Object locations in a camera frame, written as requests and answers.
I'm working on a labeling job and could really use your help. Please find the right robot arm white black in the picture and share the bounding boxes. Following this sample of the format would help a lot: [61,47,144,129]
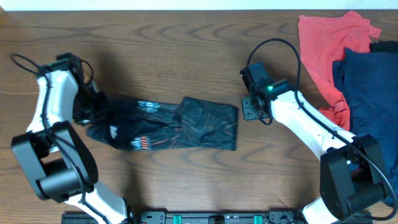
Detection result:
[242,78,397,223]

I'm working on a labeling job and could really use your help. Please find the red orange shirt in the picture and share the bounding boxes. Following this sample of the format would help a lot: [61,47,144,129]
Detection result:
[298,11,382,131]

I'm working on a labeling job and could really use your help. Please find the black garment at edge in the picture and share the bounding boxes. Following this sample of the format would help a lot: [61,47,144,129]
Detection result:
[369,40,398,54]

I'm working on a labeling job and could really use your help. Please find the black printed jersey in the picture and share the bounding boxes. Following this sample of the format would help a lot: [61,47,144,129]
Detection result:
[86,96,239,151]

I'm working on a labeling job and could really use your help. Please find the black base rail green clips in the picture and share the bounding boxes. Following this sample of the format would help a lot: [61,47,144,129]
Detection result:
[60,208,374,224]

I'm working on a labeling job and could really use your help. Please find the navy blue garment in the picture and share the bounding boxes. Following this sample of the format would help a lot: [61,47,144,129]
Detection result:
[332,48,397,192]

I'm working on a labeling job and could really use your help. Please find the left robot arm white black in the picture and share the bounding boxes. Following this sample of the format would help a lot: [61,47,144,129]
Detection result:
[11,53,139,223]

